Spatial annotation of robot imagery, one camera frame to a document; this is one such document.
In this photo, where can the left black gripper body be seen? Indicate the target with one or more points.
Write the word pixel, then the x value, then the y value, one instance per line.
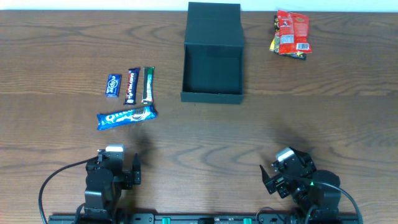
pixel 125 182

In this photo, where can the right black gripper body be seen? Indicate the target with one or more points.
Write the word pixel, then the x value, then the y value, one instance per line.
pixel 277 182

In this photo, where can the black Haribo candy bag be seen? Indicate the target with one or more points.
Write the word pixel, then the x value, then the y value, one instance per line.
pixel 297 55

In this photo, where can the dark green box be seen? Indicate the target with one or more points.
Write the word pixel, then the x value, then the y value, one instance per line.
pixel 214 54

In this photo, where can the red snack bag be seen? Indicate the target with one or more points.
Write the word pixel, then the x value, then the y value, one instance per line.
pixel 293 33

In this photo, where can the yellow candy bag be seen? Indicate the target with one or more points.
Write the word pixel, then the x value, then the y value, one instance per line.
pixel 274 47

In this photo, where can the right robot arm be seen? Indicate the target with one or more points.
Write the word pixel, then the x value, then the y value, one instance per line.
pixel 314 191

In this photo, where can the blue Oreo cookie pack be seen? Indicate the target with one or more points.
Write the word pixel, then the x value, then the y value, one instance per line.
pixel 121 118

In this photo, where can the blue Eclipse gum pack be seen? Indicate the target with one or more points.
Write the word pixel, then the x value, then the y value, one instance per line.
pixel 113 85

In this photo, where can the green chocolate bar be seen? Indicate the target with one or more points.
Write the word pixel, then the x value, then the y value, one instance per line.
pixel 147 96

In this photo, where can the purple Dairy Milk bar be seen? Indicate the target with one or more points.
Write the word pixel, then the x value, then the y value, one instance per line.
pixel 133 76

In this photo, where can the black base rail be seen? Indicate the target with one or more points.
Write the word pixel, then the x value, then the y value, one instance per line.
pixel 148 218

